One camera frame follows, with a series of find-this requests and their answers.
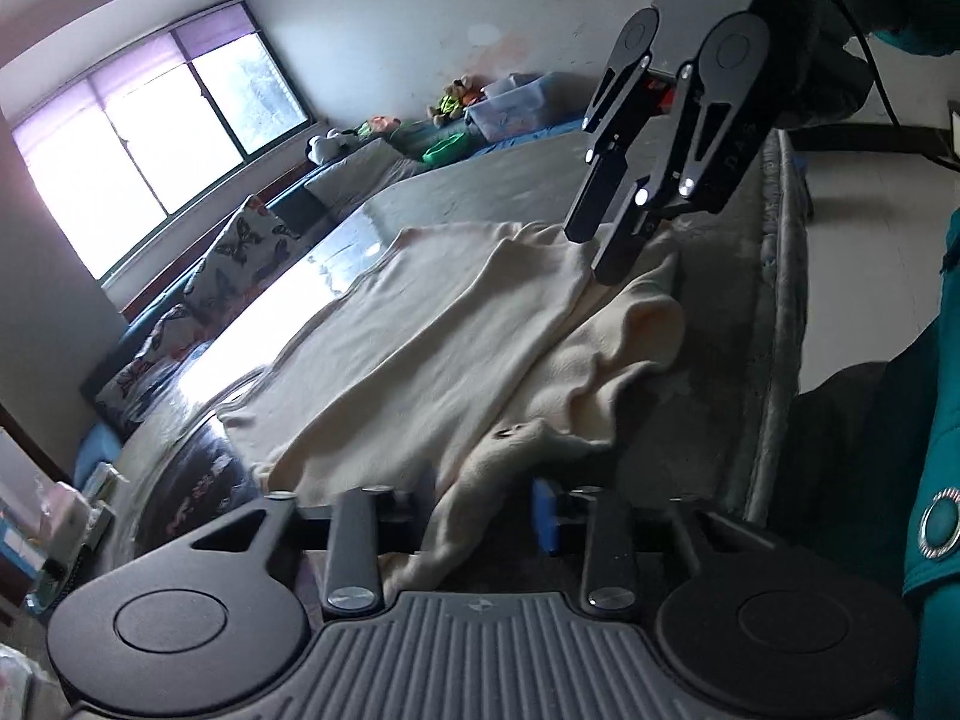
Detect person's dark pants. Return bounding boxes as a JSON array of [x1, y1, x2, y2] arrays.
[[772, 360, 938, 593]]

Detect panda plush toy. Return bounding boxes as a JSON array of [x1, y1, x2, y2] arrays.
[[304, 127, 365, 167]]

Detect blue blanket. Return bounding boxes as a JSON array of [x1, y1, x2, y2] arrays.
[[480, 118, 594, 156]]

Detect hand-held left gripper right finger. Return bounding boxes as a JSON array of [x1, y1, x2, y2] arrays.
[[529, 476, 758, 611]]

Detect person's teal jacket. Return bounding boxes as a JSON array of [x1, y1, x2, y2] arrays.
[[900, 206, 960, 720]]

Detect window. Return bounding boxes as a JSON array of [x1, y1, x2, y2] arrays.
[[11, 4, 313, 280]]

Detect grey pillow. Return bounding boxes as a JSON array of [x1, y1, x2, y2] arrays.
[[304, 139, 425, 212]]

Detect butterfly print pillow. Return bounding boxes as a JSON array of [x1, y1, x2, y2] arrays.
[[90, 304, 219, 437], [184, 195, 302, 324]]

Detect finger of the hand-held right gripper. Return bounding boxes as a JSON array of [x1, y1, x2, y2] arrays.
[[562, 6, 662, 245], [591, 11, 772, 287]]

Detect tissue pack clear wrap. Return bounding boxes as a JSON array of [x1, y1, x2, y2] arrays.
[[41, 486, 95, 552]]

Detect brown bear plush toys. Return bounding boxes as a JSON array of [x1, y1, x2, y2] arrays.
[[427, 75, 482, 129]]

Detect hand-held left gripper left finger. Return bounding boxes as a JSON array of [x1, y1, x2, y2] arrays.
[[187, 486, 436, 614]]

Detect person in teal jacket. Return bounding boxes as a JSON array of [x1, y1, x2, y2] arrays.
[[780, 0, 960, 166]]

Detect clear storage box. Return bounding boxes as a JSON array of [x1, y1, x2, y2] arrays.
[[463, 73, 594, 144]]

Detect cream sweater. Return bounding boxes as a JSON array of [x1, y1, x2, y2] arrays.
[[217, 221, 688, 601]]

